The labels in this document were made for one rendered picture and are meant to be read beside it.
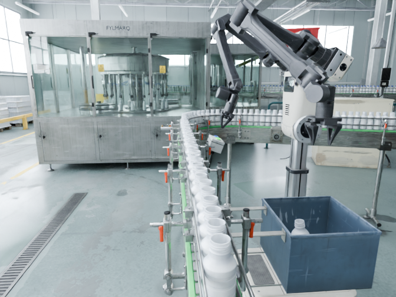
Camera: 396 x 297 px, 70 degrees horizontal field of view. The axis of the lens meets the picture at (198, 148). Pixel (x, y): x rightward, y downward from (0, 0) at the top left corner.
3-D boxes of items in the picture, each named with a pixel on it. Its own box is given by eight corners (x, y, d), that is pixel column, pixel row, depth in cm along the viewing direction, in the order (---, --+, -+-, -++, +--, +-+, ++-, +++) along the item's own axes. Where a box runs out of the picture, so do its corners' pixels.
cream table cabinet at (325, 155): (370, 159, 541) (379, 97, 515) (383, 169, 482) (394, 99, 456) (310, 156, 566) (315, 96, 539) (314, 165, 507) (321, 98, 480)
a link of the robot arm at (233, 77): (224, 17, 163) (217, 29, 173) (215, 18, 161) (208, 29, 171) (246, 87, 158) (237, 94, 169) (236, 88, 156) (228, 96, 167)
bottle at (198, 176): (210, 230, 85) (211, 177, 81) (190, 229, 85) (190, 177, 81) (210, 220, 91) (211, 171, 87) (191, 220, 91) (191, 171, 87)
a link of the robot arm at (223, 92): (242, 82, 159) (236, 88, 167) (224, 75, 156) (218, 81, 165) (238, 101, 156) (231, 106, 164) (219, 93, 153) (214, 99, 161)
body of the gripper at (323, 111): (342, 123, 96) (345, 101, 95) (313, 123, 95) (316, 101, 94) (332, 121, 103) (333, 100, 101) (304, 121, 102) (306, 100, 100)
